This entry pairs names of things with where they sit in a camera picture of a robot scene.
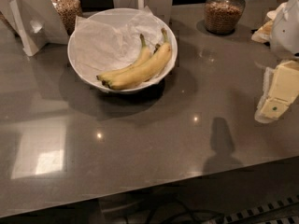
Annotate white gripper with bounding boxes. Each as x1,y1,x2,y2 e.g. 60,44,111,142
251,0,299,123

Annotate yellow banana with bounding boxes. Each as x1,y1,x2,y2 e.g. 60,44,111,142
96,35,152,81
97,28,172,90

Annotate white bowl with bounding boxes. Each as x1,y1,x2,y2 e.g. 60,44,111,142
66,7,178,95

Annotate right glass jar of grains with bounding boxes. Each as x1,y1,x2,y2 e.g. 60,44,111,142
204,0,246,35

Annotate glass jar of grains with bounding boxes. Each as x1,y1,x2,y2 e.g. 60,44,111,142
51,0,82,35
204,0,246,35

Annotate black white striped strip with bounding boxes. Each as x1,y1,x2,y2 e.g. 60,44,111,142
203,194,299,224

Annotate white paper liner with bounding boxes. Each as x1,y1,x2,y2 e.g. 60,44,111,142
71,6,173,94

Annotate left glass jar of grains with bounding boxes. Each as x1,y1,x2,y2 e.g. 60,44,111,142
51,0,82,35

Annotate white angled stand left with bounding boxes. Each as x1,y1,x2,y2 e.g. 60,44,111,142
0,0,69,56

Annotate black cables under table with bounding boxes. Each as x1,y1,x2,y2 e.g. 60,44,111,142
124,196,225,224

